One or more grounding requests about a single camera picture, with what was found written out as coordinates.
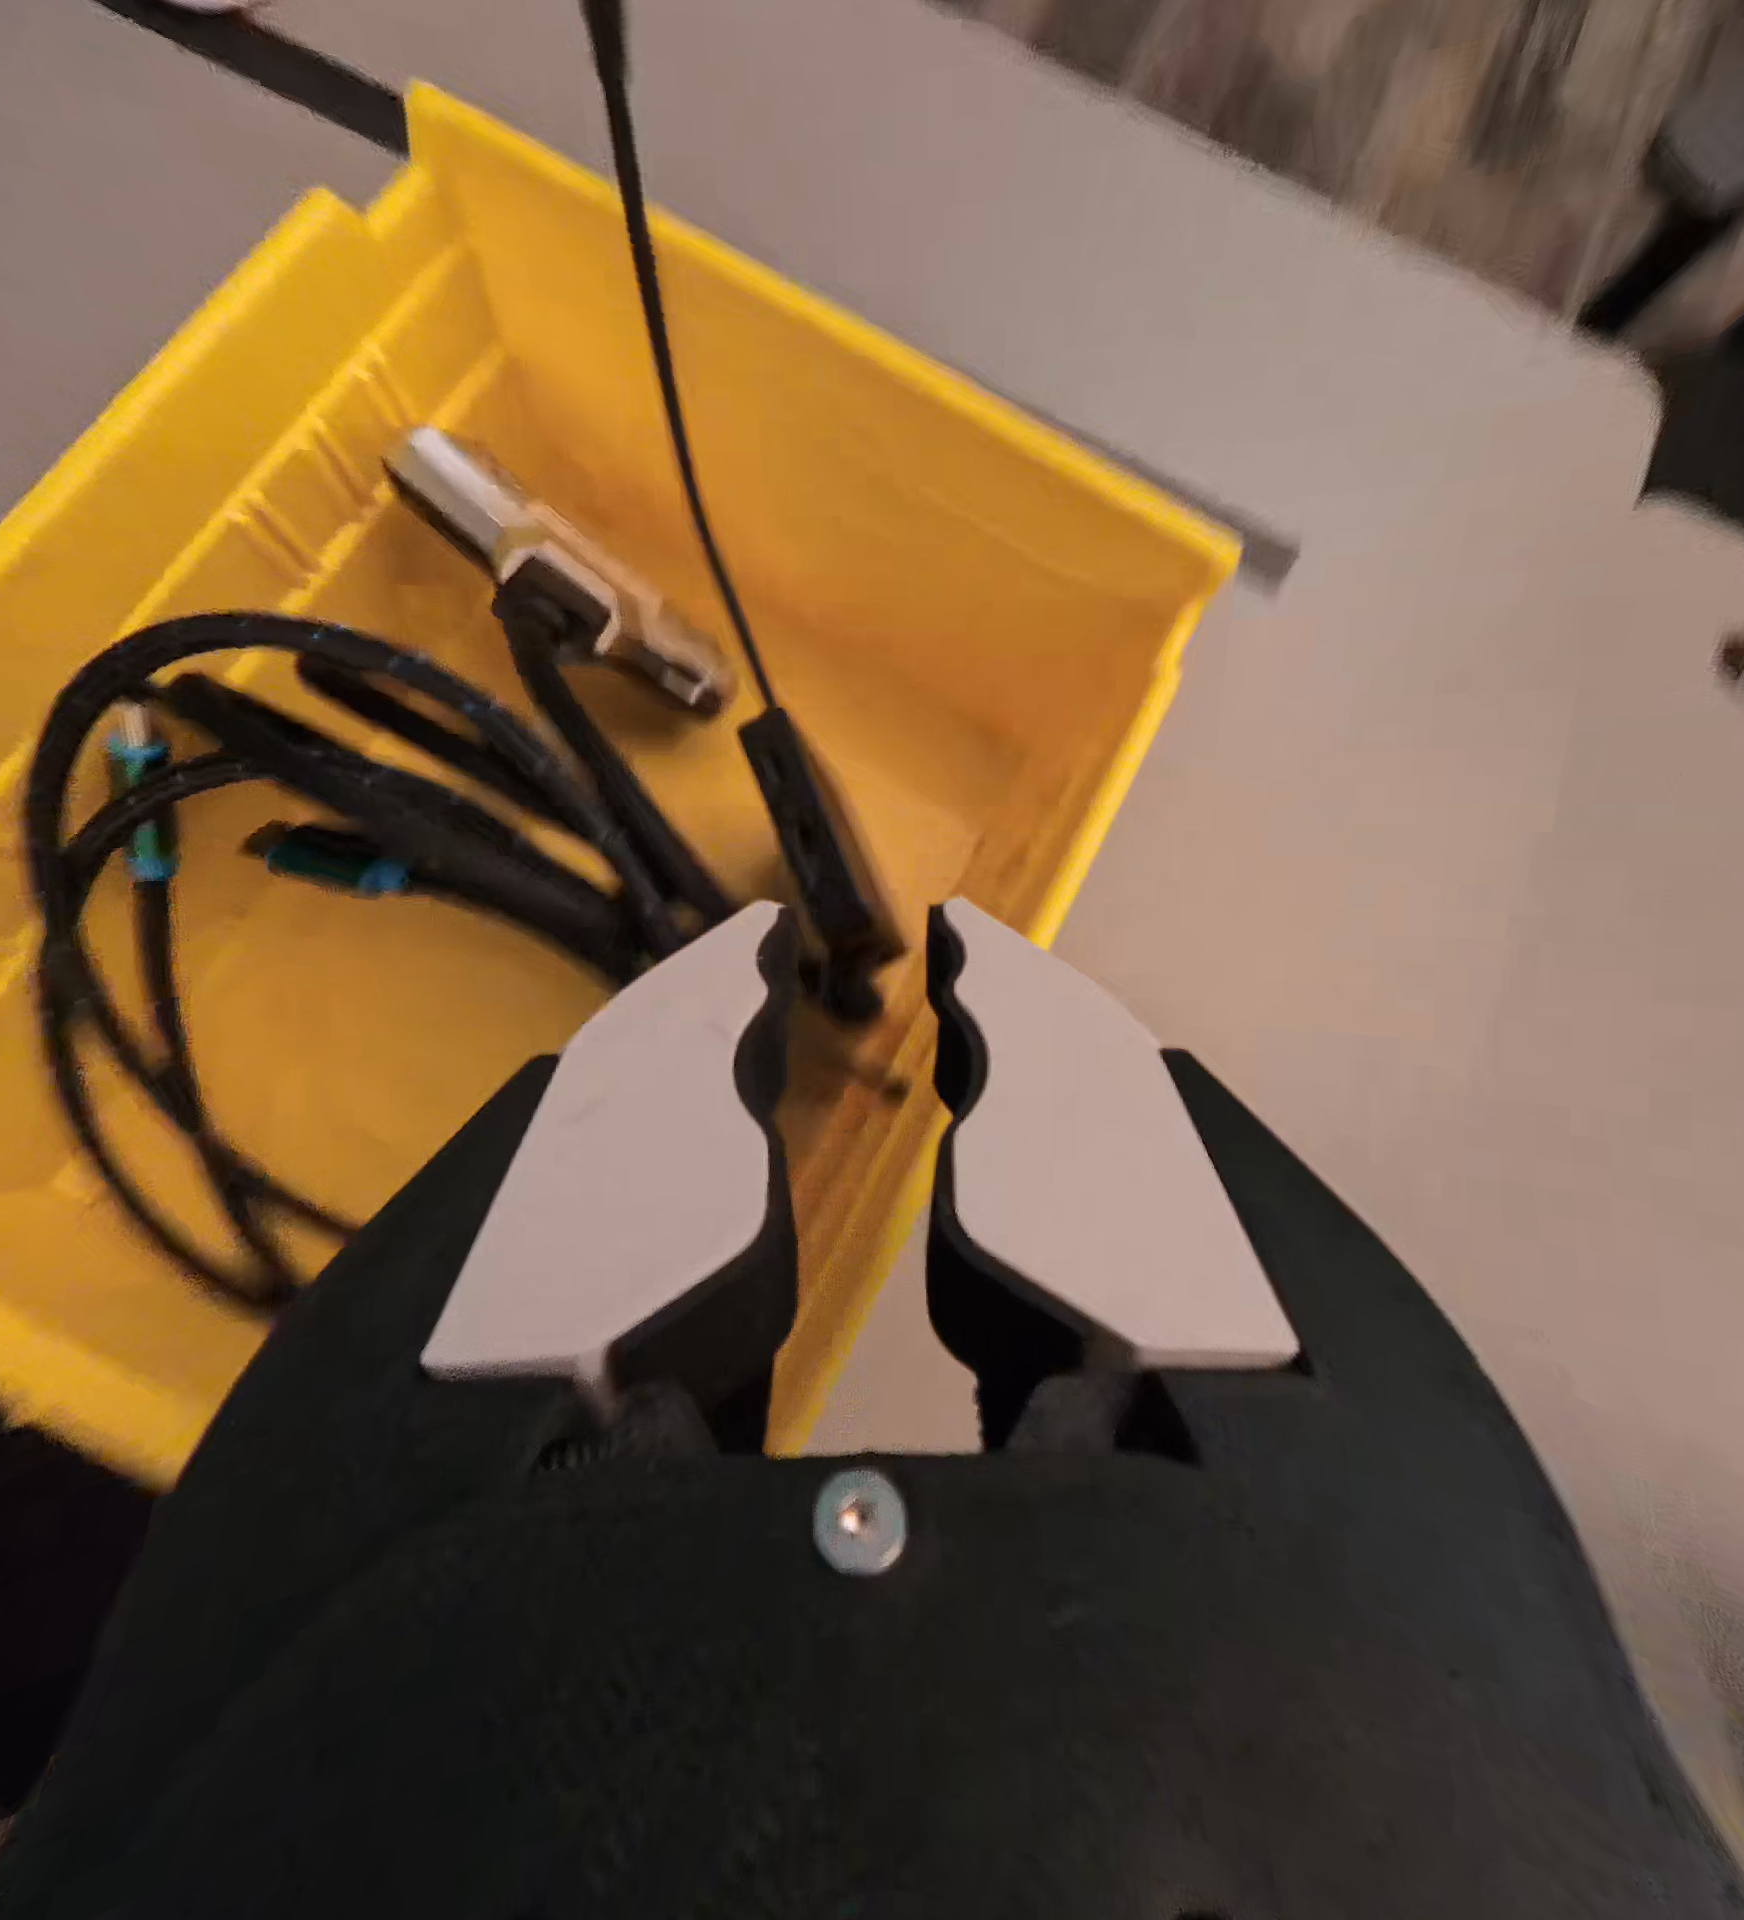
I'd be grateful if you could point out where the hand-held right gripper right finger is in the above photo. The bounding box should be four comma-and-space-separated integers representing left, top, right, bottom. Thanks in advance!
925, 894, 1301, 1449

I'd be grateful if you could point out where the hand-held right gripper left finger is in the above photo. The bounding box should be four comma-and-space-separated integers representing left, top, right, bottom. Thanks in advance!
419, 899, 802, 1449

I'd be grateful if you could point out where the thin black cable with plug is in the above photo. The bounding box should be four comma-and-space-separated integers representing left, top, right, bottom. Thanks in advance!
579, 0, 910, 1029

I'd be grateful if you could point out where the thick black hub cable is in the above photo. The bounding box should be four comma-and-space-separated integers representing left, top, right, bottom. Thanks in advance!
489, 577, 742, 962

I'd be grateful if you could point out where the yellow plastic bin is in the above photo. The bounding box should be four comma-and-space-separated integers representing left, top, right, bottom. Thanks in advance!
0, 78, 1246, 1490

